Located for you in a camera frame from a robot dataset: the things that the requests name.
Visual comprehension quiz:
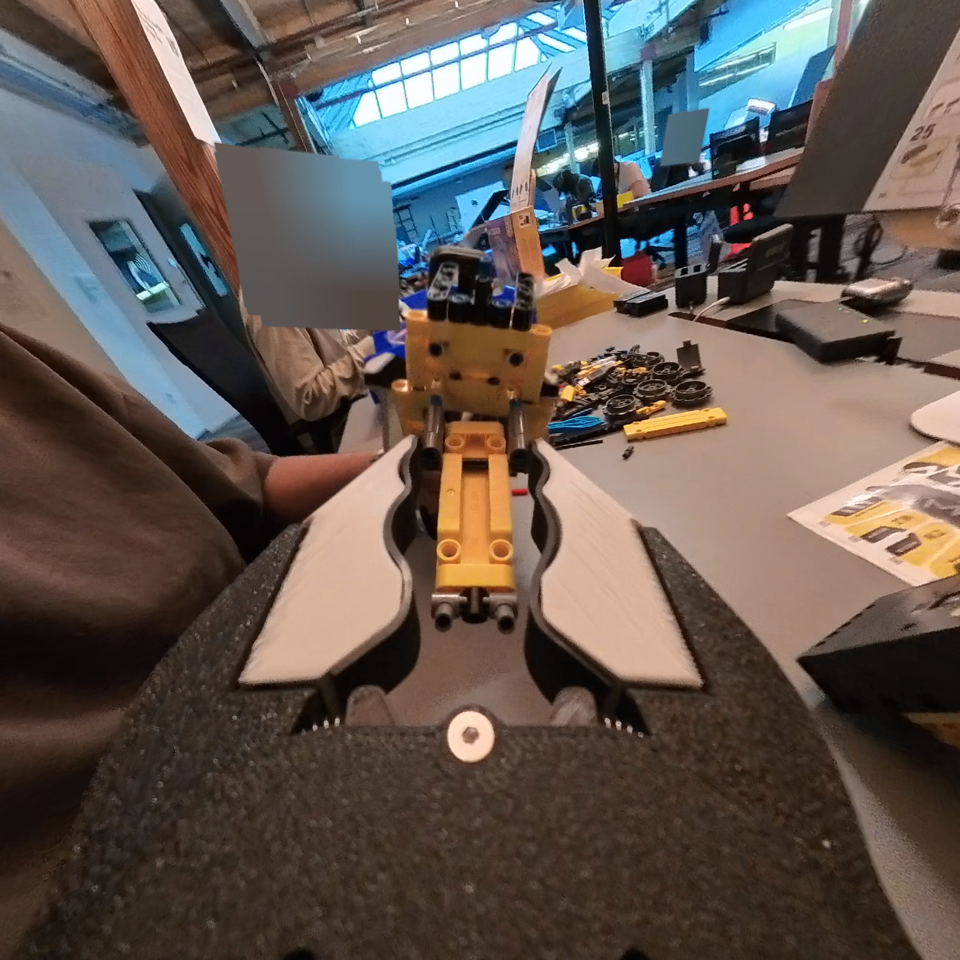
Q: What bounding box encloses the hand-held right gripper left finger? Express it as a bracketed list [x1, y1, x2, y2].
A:
[238, 435, 421, 690]

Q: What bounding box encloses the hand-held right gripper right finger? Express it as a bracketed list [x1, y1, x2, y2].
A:
[527, 437, 705, 691]

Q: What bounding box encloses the small yellow toy brick part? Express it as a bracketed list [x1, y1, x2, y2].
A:
[418, 397, 532, 630]

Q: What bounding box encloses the large yellow toy brick assembly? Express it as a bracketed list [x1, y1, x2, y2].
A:
[388, 246, 558, 440]

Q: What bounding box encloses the person's left forearm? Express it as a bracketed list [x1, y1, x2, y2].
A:
[191, 438, 385, 560]

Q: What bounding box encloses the long yellow toy panel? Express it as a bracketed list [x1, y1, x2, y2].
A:
[622, 406, 729, 441]

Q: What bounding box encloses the pile of black toy parts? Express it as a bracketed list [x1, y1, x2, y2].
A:
[549, 341, 710, 423]

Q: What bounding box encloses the person's brown sweater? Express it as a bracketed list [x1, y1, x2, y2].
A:
[0, 322, 309, 924]

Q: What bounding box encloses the yellow black instruction booklet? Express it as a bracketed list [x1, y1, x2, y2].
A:
[787, 441, 960, 588]

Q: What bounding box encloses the black toy battery box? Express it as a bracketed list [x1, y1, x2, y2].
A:
[797, 573, 960, 738]

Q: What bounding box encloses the yellow open box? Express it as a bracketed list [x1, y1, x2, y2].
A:
[540, 255, 654, 325]

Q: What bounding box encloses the black flat case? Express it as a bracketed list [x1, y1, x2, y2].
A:
[774, 300, 901, 363]

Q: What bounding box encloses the black desk dock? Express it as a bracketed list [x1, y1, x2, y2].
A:
[716, 223, 796, 305]

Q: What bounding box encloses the white rounded device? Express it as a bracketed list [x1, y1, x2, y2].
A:
[909, 390, 960, 453]

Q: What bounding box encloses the silver handheld device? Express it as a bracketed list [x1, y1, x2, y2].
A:
[840, 276, 915, 310]

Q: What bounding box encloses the upright white sheet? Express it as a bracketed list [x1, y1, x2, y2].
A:
[510, 63, 564, 226]

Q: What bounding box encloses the black metal pole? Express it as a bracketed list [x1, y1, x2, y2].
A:
[585, 0, 624, 264]

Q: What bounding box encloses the white paper notice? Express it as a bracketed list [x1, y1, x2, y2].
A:
[133, 0, 220, 145]

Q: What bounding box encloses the instruction paper sheet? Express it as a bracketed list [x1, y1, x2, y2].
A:
[862, 41, 960, 213]

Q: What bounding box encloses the wooden post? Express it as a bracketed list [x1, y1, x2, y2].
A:
[71, 0, 241, 301]

